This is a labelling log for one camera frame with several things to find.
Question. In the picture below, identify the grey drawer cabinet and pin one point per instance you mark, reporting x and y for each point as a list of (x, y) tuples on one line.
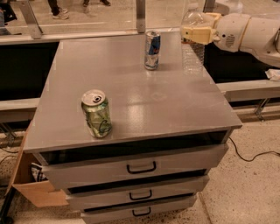
[(150, 111)]

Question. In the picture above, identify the blue silver energy drink can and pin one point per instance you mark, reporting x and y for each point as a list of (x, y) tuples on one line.
[(152, 48)]

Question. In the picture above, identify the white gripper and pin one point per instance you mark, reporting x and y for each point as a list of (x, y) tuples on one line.
[(228, 32)]

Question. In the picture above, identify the snack bag in box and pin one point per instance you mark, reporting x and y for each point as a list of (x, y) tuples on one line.
[(36, 171)]

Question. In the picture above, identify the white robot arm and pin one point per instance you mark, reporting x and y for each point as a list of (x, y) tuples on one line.
[(260, 39)]

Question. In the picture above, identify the grey drawer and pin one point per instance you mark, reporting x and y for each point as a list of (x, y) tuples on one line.
[(136, 193), (113, 169), (138, 210)]

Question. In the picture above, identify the middle grey drawer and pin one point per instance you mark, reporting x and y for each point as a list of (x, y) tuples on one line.
[(136, 193)]

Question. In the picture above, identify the top grey drawer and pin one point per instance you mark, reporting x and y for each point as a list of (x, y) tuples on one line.
[(113, 169)]

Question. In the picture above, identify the cardboard box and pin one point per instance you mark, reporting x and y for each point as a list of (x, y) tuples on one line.
[(40, 194)]

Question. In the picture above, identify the grey metal railing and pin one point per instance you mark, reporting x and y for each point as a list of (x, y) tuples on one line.
[(120, 16)]

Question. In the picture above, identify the clear plastic water bottle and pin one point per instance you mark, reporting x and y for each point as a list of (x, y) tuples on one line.
[(192, 51)]

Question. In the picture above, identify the bottom grey drawer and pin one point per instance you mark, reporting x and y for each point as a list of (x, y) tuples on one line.
[(138, 210)]

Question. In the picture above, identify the green soda can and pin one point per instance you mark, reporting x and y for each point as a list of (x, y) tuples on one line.
[(95, 106)]

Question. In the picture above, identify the person white sneaker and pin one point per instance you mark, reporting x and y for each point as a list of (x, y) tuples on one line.
[(62, 14)]

